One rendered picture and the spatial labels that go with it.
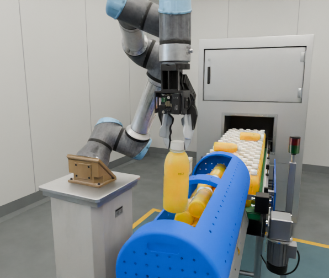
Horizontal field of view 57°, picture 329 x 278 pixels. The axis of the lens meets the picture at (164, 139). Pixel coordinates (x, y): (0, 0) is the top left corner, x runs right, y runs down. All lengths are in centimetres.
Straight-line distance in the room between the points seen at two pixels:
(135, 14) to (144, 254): 60
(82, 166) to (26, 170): 288
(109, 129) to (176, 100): 71
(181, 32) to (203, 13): 534
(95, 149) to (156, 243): 65
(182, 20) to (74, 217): 90
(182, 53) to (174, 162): 27
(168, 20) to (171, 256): 55
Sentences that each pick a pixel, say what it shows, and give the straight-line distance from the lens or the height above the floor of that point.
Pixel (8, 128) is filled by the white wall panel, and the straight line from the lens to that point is 394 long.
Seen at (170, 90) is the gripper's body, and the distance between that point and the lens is 70.
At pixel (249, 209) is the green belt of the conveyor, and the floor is 90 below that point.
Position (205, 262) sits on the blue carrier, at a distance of 76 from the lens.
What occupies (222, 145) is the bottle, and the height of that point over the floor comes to 114.
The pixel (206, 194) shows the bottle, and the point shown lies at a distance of 115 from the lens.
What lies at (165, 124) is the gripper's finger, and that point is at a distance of 77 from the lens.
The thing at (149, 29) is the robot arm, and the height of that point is 172.
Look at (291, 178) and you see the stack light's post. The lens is 199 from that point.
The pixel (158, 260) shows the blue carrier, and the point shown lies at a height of 115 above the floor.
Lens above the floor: 159
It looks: 11 degrees down
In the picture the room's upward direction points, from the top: straight up
